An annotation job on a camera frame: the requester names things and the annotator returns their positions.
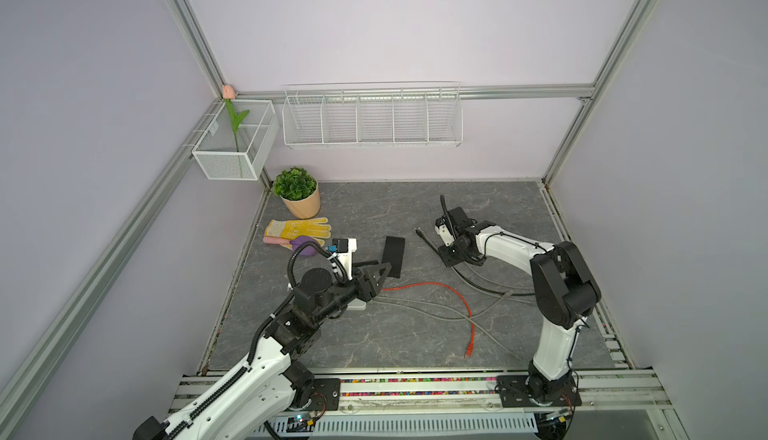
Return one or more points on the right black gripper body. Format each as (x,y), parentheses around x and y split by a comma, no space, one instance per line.
(451,254)

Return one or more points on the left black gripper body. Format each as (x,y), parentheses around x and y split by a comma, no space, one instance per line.
(355,289)

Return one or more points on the white network switch box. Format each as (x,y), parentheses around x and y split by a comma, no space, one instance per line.
(356,305)

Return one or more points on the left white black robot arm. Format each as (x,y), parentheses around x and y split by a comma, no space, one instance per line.
(270,379)

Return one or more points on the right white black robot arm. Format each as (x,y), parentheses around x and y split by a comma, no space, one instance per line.
(564,288)

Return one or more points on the purple pink trowel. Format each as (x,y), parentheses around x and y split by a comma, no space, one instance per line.
(291,244)

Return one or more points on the yellow work glove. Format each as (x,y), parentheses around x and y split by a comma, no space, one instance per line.
(318,228)

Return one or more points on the green plant in pot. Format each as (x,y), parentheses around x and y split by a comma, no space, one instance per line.
(299,192)

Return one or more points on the pink artificial tulip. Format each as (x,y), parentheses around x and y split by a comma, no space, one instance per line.
(236,117)

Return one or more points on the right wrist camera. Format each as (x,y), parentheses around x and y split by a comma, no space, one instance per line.
(444,232)

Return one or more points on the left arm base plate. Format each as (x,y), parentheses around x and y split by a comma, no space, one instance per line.
(320,394)

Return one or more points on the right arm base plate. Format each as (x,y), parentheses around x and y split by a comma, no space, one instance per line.
(531,390)

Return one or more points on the long white wire basket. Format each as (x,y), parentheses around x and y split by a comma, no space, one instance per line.
(340,115)

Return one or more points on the small white wire basket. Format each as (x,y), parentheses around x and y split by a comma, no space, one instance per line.
(215,151)

